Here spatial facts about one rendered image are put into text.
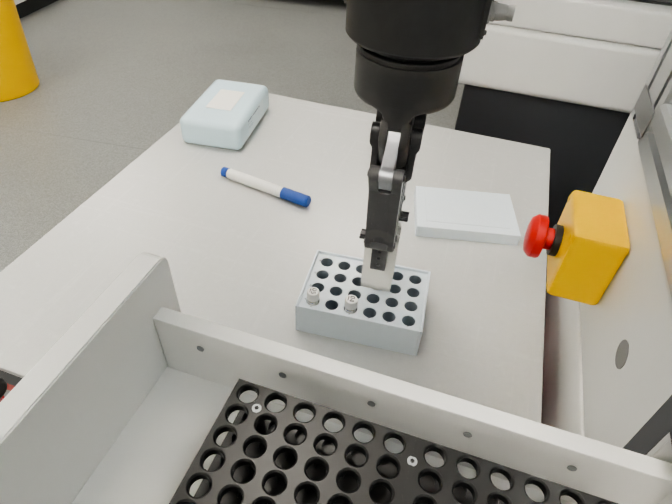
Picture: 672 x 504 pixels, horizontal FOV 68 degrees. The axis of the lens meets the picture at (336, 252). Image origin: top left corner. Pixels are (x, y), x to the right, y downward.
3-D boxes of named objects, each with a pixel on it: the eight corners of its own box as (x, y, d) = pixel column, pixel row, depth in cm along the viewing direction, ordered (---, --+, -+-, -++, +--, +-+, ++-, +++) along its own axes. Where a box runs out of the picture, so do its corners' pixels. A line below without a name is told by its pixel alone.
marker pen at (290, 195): (220, 178, 70) (218, 169, 69) (227, 173, 71) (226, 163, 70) (305, 210, 66) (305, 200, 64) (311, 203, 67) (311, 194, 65)
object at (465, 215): (415, 236, 63) (417, 225, 62) (413, 195, 69) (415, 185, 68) (517, 245, 62) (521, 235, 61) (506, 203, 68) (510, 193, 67)
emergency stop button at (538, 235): (518, 263, 46) (531, 230, 43) (520, 236, 49) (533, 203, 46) (552, 271, 45) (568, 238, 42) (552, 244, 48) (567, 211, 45)
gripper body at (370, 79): (462, 72, 31) (436, 193, 37) (468, 27, 37) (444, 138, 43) (345, 56, 32) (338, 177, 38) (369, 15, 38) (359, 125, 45)
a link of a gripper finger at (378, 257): (393, 222, 44) (388, 243, 42) (386, 264, 47) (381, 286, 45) (376, 219, 44) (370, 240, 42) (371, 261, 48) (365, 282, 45)
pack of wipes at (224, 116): (241, 153, 75) (238, 126, 72) (181, 144, 76) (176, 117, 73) (270, 108, 86) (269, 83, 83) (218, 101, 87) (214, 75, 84)
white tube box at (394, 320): (295, 330, 51) (294, 305, 48) (316, 273, 57) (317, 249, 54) (416, 356, 49) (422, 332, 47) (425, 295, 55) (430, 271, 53)
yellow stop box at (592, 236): (537, 293, 45) (565, 233, 40) (540, 244, 50) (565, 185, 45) (597, 309, 44) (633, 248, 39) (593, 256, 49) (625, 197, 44)
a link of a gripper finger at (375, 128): (424, 124, 38) (423, 132, 37) (403, 241, 45) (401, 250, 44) (374, 117, 39) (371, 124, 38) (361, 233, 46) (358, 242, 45)
